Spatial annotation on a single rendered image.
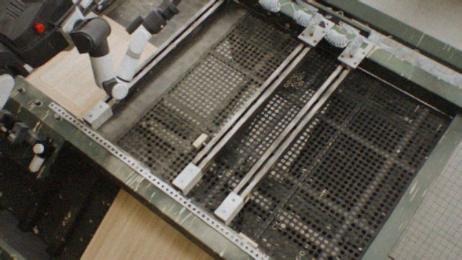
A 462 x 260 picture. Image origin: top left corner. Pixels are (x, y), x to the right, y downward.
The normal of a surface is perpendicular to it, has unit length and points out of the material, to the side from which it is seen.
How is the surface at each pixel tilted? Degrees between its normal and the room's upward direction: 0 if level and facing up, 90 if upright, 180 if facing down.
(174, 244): 90
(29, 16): 82
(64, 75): 57
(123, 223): 90
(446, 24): 90
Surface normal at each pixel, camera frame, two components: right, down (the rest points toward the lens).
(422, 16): -0.33, -0.08
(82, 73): -0.01, -0.53
